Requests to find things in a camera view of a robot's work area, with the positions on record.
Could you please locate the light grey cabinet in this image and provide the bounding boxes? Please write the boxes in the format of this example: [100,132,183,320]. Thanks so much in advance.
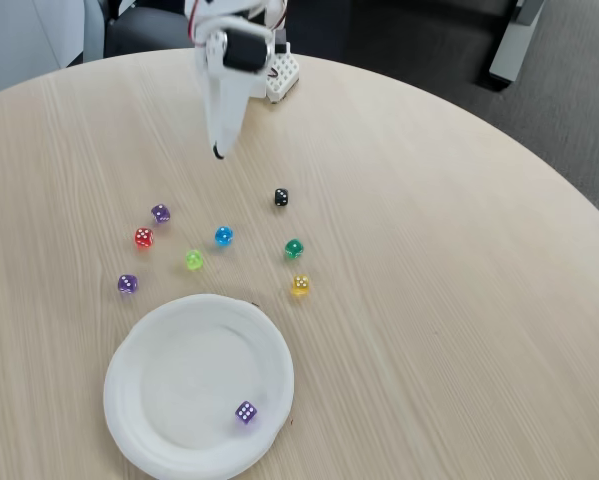
[0,0,105,101]

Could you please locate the red black servo cable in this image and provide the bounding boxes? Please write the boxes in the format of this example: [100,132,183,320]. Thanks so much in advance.
[184,0,290,49]

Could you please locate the grey desk leg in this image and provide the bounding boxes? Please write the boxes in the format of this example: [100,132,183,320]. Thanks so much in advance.
[488,0,545,85]

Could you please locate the white paper plate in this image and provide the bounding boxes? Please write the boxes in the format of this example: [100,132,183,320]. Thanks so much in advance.
[102,293,296,480]

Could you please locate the dark office chair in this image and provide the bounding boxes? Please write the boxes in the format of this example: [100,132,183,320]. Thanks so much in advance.
[103,0,198,59]

